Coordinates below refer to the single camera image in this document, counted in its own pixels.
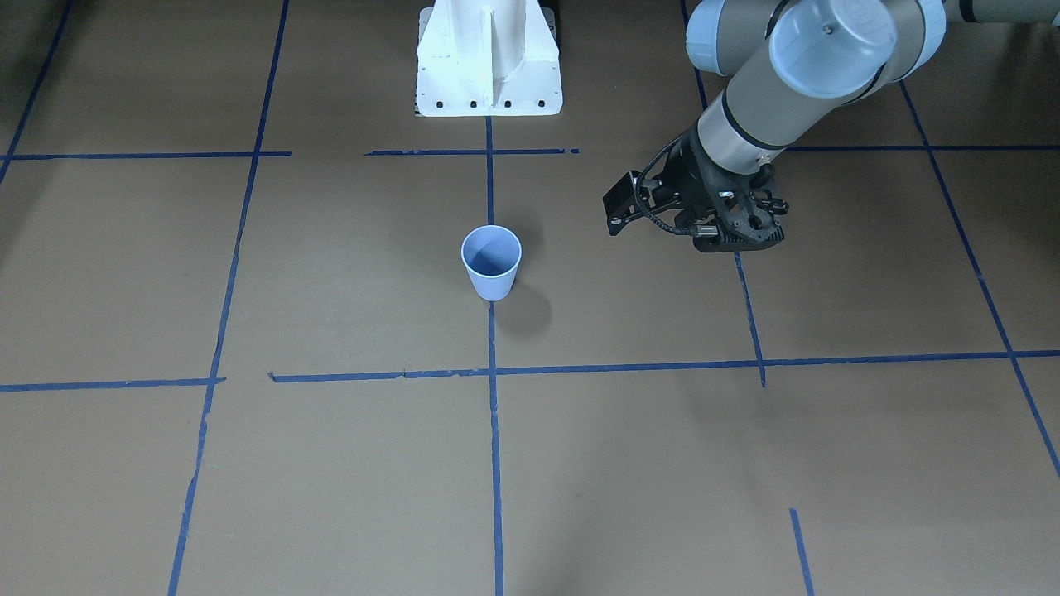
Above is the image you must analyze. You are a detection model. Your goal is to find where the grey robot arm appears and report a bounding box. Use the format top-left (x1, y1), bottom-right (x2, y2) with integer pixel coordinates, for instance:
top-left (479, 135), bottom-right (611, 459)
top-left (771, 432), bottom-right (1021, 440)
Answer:
top-left (652, 1), bottom-right (1058, 252)

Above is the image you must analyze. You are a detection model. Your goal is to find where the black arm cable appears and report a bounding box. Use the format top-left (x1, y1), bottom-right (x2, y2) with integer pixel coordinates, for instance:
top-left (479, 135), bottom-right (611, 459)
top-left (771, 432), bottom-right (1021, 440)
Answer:
top-left (634, 141), bottom-right (705, 236)

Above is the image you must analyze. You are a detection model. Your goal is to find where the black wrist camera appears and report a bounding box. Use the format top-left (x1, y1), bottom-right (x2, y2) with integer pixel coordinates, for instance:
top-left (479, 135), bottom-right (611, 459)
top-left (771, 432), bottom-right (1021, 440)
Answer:
top-left (602, 170), bottom-right (650, 236)

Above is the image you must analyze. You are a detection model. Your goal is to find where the light blue ribbed cup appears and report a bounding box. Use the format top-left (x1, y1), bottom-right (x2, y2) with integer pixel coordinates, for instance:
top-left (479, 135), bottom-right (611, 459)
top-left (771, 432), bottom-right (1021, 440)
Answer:
top-left (460, 225), bottom-right (523, 302)

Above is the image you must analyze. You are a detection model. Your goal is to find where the white camera post base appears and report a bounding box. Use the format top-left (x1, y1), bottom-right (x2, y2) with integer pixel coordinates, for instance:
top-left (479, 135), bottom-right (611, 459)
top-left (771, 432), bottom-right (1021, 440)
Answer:
top-left (414, 1), bottom-right (564, 118)

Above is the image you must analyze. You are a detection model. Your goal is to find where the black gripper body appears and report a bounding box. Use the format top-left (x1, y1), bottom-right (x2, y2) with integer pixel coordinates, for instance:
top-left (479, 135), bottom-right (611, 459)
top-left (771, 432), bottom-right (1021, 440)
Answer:
top-left (663, 132), bottom-right (788, 253)

